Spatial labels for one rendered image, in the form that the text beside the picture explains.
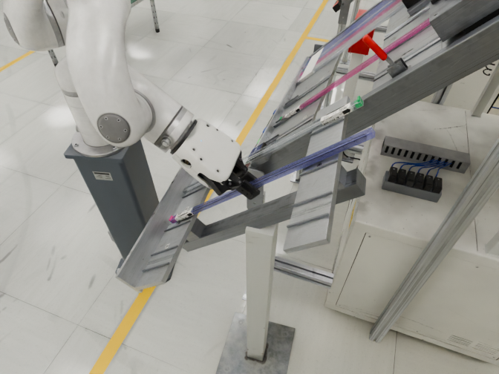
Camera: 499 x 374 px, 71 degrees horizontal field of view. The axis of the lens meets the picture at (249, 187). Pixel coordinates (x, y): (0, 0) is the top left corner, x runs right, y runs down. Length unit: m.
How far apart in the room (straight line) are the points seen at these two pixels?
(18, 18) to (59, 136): 1.64
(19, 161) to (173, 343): 1.49
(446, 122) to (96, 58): 1.25
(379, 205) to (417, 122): 0.47
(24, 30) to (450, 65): 0.87
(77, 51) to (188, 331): 1.19
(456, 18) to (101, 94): 0.59
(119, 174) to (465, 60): 0.95
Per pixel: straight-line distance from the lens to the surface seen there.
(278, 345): 1.47
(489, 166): 0.82
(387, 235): 1.05
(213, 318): 1.52
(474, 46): 0.73
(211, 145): 0.62
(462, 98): 2.47
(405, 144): 1.25
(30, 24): 0.95
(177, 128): 0.59
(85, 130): 1.13
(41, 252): 1.92
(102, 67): 0.52
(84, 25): 0.56
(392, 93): 0.76
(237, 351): 1.46
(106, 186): 1.24
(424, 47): 0.84
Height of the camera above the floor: 1.40
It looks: 47 degrees down
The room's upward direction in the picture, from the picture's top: straight up
